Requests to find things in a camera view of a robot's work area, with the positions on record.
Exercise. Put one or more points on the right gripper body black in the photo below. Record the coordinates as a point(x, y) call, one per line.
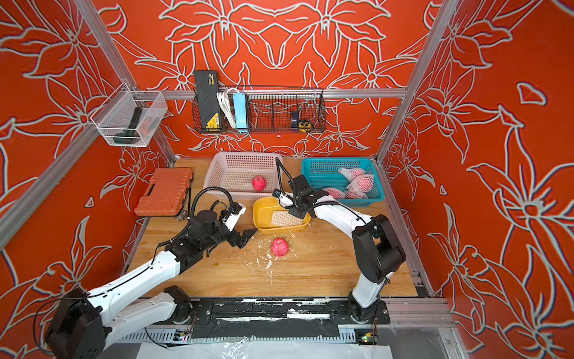
point(296, 209)

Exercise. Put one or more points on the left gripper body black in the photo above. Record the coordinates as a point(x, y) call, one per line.
point(222, 235)

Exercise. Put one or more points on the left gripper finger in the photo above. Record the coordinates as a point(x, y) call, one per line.
point(241, 242)
point(246, 233)

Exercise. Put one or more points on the white foam net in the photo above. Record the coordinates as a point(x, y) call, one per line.
point(284, 219)

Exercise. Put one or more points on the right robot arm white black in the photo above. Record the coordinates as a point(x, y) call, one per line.
point(377, 248)

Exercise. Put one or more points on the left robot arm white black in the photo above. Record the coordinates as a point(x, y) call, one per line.
point(88, 322)

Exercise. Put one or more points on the teal plastic basket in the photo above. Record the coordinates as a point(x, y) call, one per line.
point(324, 173)

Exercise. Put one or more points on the yellow plastic tray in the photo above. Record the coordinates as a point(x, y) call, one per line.
point(262, 211)

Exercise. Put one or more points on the netted apple bottom hidden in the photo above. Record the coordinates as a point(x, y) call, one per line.
point(353, 194)

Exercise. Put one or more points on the orange tool case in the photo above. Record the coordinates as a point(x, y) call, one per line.
point(165, 194)

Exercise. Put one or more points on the netted apple right large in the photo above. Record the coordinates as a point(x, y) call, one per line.
point(362, 183)

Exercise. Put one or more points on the pink plastic basket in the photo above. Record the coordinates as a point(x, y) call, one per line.
point(234, 172)

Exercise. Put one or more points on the small tape measure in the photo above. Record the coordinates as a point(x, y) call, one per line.
point(304, 126)

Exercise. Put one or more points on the light blue power bank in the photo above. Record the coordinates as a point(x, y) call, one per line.
point(240, 107)

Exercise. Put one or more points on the dark green tool in box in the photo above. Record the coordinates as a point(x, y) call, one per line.
point(128, 136)

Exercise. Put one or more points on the black yellow device box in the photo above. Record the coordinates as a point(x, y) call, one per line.
point(207, 90)

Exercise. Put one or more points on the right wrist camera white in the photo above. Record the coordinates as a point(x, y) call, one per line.
point(284, 200)

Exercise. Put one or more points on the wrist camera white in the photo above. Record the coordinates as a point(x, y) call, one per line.
point(284, 200)
point(233, 214)

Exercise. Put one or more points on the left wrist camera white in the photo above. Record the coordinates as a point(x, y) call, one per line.
point(233, 214)

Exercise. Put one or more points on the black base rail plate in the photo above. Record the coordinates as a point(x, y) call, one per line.
point(304, 319)

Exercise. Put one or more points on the black wire wall basket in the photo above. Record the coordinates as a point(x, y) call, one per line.
point(271, 110)

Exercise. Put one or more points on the clear acrylic wall box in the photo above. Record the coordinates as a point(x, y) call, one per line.
point(114, 114)

